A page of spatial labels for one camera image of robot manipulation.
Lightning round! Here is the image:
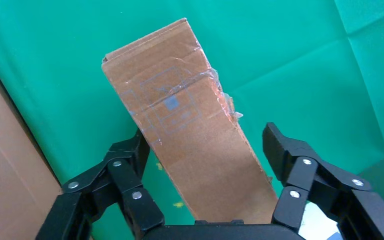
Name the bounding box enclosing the green table cloth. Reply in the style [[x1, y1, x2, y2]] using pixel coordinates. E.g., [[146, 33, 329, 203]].
[[0, 0, 384, 240]]

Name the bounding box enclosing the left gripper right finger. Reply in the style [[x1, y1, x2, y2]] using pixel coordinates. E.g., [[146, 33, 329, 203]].
[[262, 121, 384, 240]]

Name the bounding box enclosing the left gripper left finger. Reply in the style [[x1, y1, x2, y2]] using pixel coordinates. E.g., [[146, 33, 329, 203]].
[[34, 127, 166, 240]]

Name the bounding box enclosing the small taped cardboard box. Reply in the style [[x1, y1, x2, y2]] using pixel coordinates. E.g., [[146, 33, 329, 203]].
[[101, 17, 279, 225]]

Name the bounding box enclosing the large open cardboard carton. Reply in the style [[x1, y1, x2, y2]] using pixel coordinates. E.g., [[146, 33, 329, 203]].
[[0, 61, 64, 240]]

